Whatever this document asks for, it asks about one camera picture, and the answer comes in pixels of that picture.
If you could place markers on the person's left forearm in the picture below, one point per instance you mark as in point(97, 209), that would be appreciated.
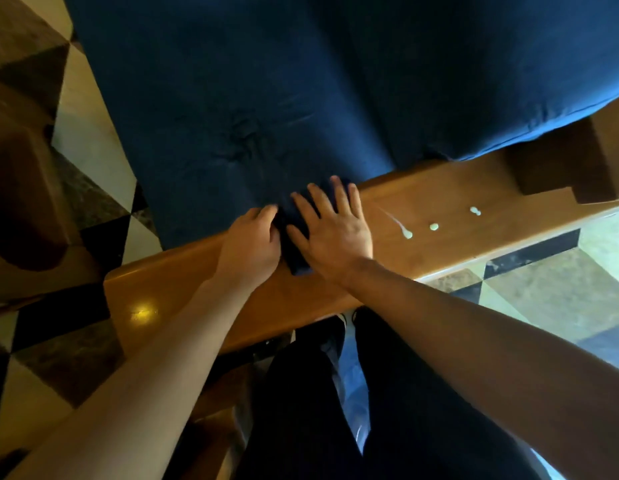
point(129, 394)

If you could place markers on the white liquid spill drops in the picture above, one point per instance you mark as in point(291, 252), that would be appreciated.
point(407, 234)

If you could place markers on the person's left hand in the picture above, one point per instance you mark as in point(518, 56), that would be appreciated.
point(249, 249)

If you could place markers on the person's right hand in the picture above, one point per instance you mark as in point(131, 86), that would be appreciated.
point(339, 244)

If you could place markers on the dark blue cleaning cloth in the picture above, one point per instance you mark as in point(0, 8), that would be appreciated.
point(292, 254)

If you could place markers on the blue sofa back cushion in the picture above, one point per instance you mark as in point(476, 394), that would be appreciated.
point(489, 69)

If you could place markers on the person's right forearm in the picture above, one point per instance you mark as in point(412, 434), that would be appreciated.
point(489, 354)

